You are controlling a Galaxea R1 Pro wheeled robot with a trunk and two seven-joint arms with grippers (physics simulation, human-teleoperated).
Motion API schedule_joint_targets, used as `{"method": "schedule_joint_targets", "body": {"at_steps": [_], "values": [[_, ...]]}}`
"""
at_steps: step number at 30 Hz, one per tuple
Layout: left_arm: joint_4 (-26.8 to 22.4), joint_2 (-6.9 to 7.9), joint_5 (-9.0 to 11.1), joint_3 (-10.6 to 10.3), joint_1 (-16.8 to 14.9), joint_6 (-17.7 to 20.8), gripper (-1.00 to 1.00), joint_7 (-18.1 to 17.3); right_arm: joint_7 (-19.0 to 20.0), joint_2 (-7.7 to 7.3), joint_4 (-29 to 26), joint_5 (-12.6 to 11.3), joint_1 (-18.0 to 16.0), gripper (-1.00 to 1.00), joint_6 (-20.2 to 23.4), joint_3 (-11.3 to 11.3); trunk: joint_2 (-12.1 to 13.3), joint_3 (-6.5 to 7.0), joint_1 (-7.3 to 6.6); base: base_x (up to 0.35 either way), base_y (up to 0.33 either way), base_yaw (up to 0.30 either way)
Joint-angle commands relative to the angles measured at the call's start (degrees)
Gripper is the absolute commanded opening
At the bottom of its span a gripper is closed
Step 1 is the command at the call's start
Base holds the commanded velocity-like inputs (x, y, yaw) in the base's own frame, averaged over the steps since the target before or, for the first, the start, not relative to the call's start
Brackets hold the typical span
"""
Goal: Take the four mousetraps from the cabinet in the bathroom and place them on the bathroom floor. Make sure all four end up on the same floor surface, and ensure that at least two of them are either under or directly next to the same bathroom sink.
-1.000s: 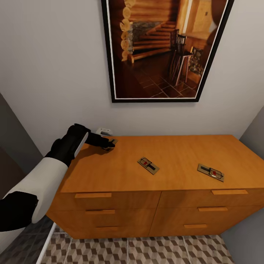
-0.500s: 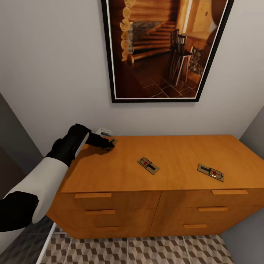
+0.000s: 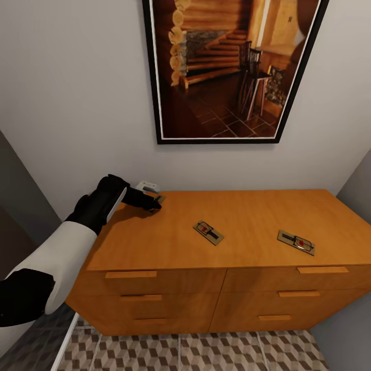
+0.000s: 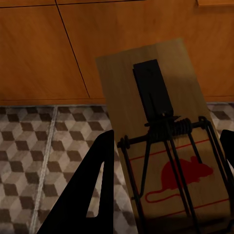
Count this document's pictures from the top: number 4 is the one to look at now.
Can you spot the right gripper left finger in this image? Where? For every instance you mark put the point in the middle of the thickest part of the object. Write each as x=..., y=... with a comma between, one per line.
x=68, y=215

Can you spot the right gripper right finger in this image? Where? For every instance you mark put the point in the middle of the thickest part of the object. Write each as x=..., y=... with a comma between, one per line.
x=227, y=142

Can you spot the mousetrap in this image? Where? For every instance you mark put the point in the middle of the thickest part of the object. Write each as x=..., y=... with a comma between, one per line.
x=176, y=172

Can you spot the cabinet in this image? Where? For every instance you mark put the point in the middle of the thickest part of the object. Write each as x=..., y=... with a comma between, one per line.
x=48, y=47

